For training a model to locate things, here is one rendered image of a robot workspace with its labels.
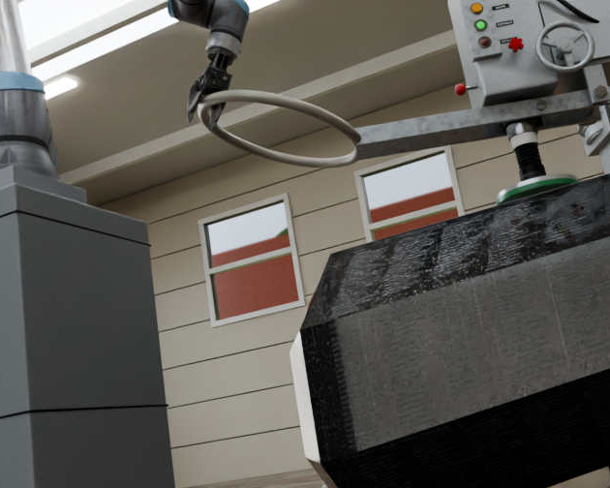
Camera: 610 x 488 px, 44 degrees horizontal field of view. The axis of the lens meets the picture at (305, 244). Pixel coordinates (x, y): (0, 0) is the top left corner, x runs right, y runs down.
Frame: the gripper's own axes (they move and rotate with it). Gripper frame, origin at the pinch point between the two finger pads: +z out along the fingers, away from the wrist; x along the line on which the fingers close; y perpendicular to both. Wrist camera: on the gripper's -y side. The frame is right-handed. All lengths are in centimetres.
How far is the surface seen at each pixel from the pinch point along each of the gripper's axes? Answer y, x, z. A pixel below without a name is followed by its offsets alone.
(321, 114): 24.3, 25.2, -5.6
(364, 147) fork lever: 14.9, 43.0, -5.2
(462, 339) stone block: 52, 61, 44
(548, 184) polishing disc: 46, 82, -2
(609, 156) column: -4, 144, -43
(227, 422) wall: -716, 262, 108
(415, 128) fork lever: 24, 52, -12
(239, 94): 16.3, 4.8, -5.7
